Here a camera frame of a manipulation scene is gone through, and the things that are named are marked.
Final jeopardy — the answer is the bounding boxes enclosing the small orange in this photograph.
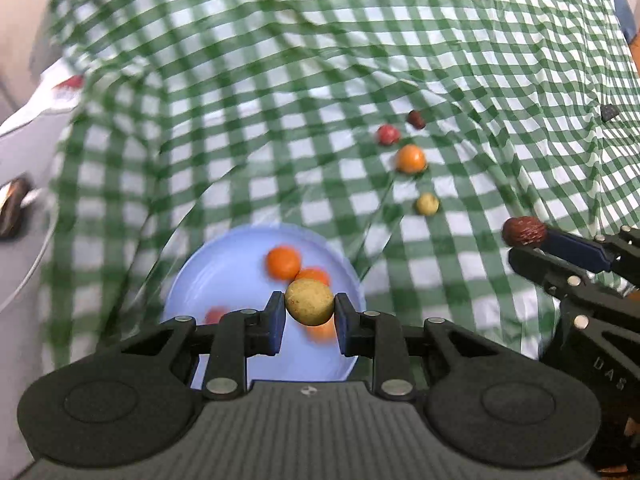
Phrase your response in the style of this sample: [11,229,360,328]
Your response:
[304,316,337,345]
[265,246,303,281]
[294,266,332,288]
[395,144,427,176]

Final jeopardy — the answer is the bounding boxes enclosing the blue cloth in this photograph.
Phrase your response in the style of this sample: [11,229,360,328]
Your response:
[607,0,640,46]

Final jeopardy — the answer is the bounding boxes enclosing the blue plate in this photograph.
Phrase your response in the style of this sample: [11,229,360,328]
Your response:
[161,224,366,390]

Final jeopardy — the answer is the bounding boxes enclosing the grey sofa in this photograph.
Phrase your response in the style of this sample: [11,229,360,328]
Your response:
[0,110,56,478]

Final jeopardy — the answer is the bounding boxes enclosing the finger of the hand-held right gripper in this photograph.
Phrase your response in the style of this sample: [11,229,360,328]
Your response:
[540,225,640,273]
[507,246,601,298]

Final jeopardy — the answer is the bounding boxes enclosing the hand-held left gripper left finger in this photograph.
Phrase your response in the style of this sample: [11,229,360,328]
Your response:
[107,291,287,401]

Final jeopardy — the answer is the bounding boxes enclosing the yellow longan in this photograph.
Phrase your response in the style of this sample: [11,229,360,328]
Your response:
[284,279,336,325]
[416,192,441,217]

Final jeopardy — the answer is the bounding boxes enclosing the white charging cable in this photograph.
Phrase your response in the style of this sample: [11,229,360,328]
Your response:
[0,190,58,313]

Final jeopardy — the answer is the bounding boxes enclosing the black smartphone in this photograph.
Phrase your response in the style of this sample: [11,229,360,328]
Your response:
[0,177,31,240]

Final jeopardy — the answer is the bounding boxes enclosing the green checked tablecloth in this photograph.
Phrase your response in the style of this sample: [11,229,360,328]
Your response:
[40,0,640,376]

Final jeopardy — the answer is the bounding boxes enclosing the white printed pillow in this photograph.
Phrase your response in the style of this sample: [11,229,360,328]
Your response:
[0,57,86,136]

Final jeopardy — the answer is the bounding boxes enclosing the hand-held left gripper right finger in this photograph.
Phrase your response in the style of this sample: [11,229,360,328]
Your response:
[334,292,521,401]

